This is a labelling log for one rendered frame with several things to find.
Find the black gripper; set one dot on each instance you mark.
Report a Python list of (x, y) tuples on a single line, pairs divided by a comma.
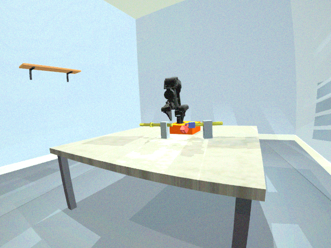
[(182, 109)]

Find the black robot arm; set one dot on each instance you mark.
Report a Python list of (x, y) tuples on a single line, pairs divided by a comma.
[(173, 88)]

